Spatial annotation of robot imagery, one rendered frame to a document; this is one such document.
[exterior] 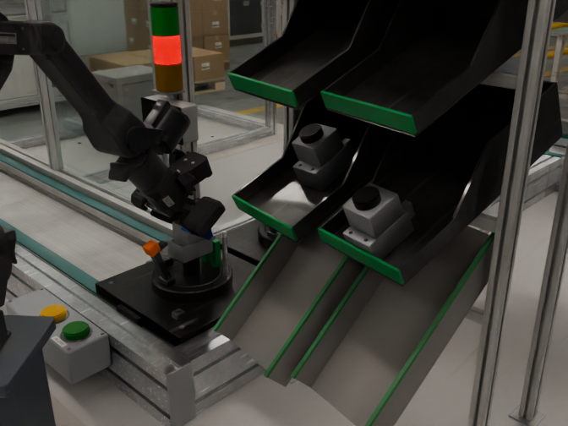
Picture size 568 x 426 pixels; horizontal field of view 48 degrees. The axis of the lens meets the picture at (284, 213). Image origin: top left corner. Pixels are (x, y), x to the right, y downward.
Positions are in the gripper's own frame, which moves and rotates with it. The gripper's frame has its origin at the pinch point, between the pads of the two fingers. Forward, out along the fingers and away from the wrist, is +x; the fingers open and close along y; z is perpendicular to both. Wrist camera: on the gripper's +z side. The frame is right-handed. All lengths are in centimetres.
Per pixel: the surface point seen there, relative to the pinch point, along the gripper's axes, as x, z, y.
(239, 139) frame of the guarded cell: 65, 57, 82
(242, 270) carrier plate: 14.0, 0.3, -3.0
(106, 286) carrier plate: 2.1, -16.3, 9.3
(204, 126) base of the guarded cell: 71, 61, 109
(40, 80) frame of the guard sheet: -2, 17, 75
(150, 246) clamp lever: -4.1, -7.9, -0.7
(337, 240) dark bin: -15.3, 0.0, -38.6
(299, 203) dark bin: -13.0, 3.9, -28.6
